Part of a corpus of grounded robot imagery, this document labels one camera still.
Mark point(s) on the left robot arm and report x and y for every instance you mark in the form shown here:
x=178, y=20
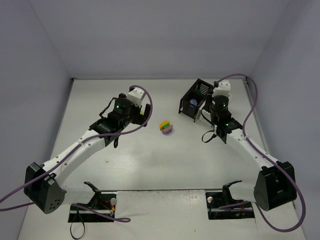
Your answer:
x=45, y=182

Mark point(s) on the yellow green purple lego stack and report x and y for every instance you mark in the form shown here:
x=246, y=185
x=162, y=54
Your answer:
x=166, y=127

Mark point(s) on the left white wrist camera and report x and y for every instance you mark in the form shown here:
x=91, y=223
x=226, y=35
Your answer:
x=136, y=96

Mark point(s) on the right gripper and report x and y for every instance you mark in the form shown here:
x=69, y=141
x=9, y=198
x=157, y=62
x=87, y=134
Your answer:
x=208, y=110

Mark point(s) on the black slotted container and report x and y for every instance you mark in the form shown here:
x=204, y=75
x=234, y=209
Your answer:
x=194, y=98

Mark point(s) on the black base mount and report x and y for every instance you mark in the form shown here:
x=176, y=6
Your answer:
x=102, y=202
x=221, y=206

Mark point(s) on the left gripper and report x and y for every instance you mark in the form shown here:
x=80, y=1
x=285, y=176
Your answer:
x=137, y=115

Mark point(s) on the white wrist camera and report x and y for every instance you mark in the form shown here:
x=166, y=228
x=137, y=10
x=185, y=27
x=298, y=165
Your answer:
x=224, y=83
x=136, y=96

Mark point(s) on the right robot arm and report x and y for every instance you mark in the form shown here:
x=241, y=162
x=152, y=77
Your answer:
x=273, y=185

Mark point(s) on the white slotted container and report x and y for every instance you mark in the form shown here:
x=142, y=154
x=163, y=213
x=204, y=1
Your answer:
x=202, y=115

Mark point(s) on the purple crown lego brick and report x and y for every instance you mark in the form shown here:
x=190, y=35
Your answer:
x=193, y=102

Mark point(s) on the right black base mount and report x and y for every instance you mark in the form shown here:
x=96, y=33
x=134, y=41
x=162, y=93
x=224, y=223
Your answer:
x=221, y=206

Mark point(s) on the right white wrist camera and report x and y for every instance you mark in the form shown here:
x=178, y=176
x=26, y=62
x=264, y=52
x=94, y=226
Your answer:
x=224, y=83

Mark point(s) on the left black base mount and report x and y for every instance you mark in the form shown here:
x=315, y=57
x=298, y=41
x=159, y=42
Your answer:
x=102, y=202

